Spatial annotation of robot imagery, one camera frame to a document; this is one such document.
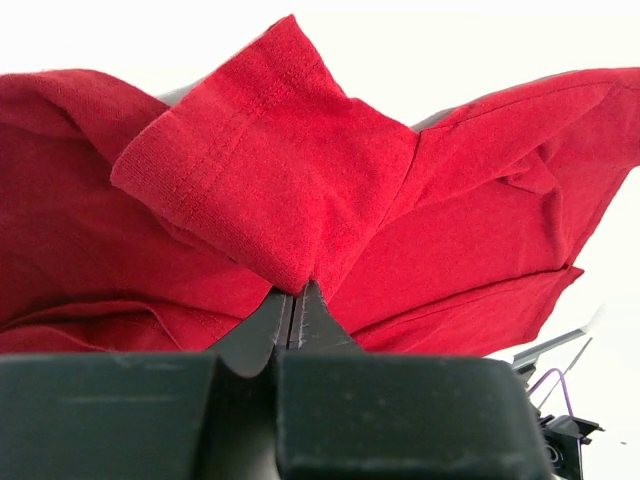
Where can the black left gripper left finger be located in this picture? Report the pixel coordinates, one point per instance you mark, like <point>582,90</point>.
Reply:
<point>208,415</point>

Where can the red t shirt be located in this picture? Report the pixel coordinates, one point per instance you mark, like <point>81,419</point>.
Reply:
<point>131,224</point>

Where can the silver aluminium table rail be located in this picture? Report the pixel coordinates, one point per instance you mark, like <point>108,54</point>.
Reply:
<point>550,347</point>

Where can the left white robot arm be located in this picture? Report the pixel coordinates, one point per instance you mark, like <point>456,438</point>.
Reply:
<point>287,394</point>

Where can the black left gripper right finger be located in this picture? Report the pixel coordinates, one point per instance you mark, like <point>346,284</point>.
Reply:
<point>357,415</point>

